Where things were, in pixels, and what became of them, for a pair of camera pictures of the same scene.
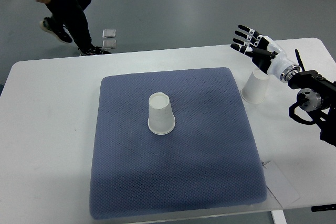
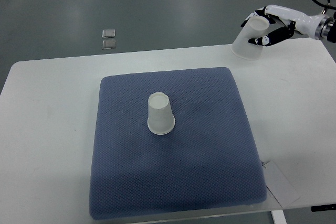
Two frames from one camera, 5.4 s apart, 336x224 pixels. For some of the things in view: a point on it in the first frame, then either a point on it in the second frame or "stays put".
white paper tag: (279, 184) stays put
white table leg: (279, 217) stays put
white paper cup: (254, 89) to (253, 28)
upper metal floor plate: (109, 33) stays put
